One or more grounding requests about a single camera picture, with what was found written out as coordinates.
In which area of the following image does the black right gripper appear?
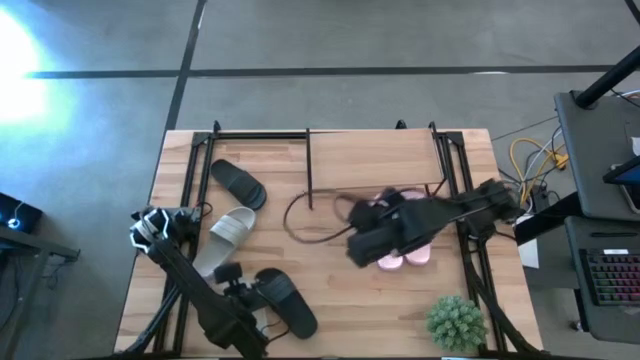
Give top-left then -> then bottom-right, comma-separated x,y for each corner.
346,214 -> 417,270

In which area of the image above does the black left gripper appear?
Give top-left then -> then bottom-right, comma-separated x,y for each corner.
214,262 -> 271,331

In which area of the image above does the pink rubber slide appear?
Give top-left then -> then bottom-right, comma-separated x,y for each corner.
372,188 -> 407,272
399,188 -> 433,267

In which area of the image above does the black rubber slide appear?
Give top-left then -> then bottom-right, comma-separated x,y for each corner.
209,158 -> 268,211
253,267 -> 319,341

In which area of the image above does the green artificial plant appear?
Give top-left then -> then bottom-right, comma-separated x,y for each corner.
424,294 -> 489,354

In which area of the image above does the white box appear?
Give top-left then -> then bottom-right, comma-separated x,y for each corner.
514,213 -> 540,270

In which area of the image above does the black power strip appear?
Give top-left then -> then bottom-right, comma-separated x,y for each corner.
528,183 -> 551,214

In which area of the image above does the black metal stand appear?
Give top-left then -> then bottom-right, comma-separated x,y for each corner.
0,224 -> 81,360

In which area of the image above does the black device with blue light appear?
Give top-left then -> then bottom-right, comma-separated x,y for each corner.
0,192 -> 44,235

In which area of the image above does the grey side desk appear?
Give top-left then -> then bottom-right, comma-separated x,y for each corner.
553,89 -> 640,222
564,215 -> 640,346

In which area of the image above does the black backlit keyboard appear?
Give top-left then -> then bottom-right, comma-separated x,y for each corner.
579,248 -> 640,307

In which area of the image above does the dark tablet with blue screen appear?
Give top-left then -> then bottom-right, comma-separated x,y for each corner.
602,155 -> 640,214

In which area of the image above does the black pole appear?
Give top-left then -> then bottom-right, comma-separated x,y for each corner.
573,44 -> 640,110

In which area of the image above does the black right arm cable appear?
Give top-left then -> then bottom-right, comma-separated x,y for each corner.
282,185 -> 451,246

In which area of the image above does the wooden shelf with black frame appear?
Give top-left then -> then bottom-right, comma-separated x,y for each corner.
304,127 -> 449,211

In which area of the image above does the black metal rig frame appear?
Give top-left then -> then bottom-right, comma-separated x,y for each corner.
114,119 -> 551,360

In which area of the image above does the yellow cable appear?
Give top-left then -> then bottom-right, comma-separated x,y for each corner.
508,137 -> 570,204

